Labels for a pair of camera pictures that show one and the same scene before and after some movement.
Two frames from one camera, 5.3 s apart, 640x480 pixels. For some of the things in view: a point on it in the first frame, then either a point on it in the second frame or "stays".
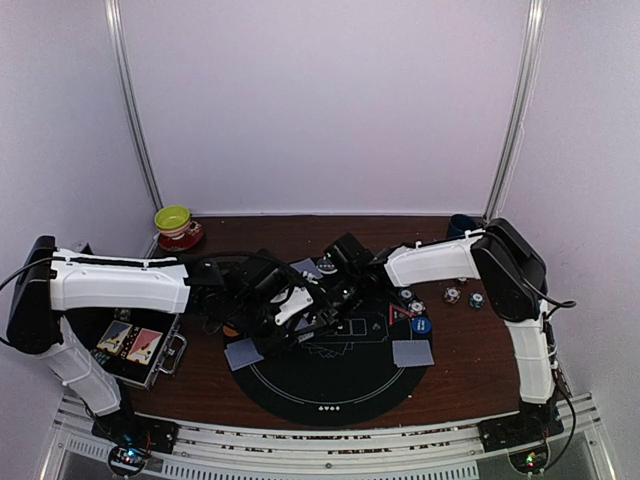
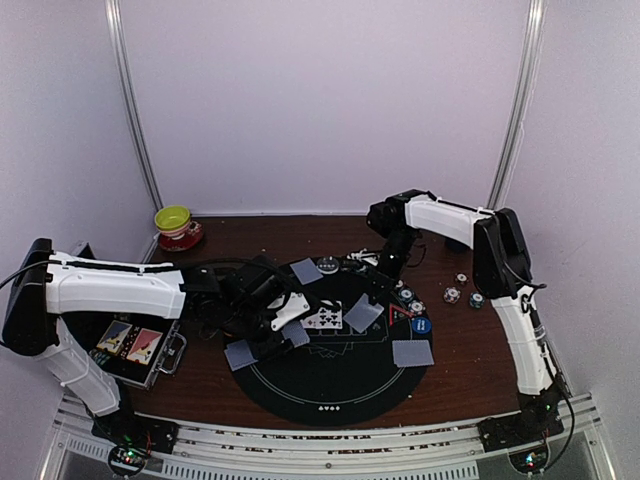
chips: (451, 294) stays
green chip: (406, 294) stays
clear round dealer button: (326, 266) stays
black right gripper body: (345, 301) to (401, 242)
